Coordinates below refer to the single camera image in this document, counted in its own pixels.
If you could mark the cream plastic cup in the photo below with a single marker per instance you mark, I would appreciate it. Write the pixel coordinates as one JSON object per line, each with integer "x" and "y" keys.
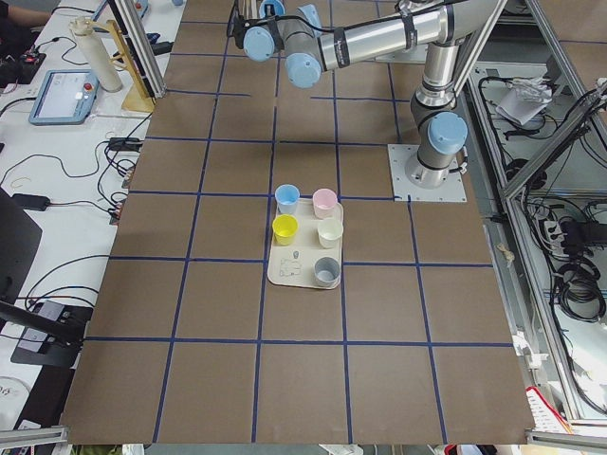
{"x": 330, "y": 231}

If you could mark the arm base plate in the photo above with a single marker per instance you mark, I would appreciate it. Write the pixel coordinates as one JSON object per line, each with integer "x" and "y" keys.
{"x": 412, "y": 182}

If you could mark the wooden mug tree stand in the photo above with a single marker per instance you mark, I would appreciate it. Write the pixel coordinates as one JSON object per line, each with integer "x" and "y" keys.
{"x": 137, "y": 99}

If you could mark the blue teach pendant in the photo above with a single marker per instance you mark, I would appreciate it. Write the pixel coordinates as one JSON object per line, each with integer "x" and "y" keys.
{"x": 65, "y": 98}

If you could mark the black power adapter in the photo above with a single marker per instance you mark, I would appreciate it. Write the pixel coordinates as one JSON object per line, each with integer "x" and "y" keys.
{"x": 31, "y": 201}

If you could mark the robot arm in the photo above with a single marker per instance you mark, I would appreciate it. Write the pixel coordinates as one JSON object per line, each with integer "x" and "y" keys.
{"x": 452, "y": 31}

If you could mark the pink plastic cup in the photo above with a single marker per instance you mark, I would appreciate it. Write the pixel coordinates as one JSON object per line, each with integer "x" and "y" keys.
{"x": 324, "y": 202}

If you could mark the yellow plastic cup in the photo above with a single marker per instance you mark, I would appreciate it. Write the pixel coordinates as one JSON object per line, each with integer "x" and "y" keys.
{"x": 285, "y": 228}

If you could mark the light blue plastic cup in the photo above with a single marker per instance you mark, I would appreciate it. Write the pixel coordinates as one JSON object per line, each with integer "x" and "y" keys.
{"x": 269, "y": 8}

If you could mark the cream plastic tray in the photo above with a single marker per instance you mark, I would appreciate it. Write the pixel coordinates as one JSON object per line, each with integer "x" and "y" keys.
{"x": 293, "y": 265}

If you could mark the grey plastic cup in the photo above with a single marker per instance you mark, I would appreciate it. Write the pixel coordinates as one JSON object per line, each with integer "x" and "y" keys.
{"x": 327, "y": 272}

